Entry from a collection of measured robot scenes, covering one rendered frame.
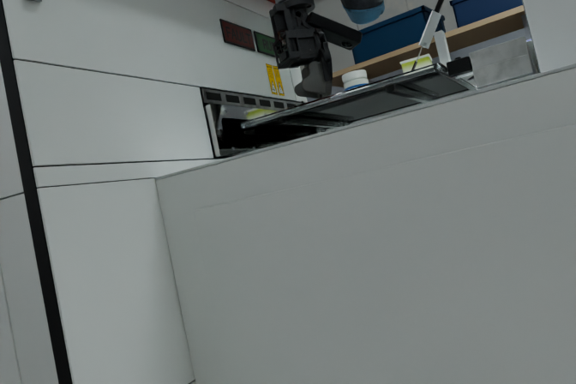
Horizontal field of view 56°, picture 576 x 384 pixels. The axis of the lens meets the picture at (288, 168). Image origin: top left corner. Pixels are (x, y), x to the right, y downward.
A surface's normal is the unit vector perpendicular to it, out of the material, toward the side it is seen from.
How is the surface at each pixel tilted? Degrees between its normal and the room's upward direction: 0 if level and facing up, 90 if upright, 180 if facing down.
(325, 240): 90
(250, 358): 90
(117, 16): 90
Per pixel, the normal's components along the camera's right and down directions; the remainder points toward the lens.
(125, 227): 0.87, -0.22
